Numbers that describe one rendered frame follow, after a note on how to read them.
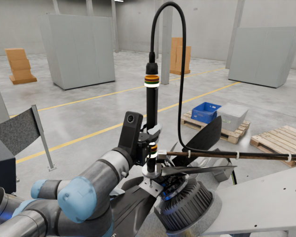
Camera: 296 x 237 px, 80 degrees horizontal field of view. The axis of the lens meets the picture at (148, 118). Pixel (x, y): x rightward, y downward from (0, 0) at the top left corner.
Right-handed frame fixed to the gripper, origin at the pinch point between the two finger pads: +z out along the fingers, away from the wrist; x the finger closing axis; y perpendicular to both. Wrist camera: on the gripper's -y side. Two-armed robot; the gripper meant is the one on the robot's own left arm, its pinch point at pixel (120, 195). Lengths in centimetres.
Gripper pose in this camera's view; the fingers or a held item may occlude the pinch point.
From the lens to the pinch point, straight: 75.0
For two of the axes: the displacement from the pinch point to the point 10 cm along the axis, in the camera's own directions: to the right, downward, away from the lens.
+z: 10.0, 0.2, -0.3
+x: -0.1, 9.4, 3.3
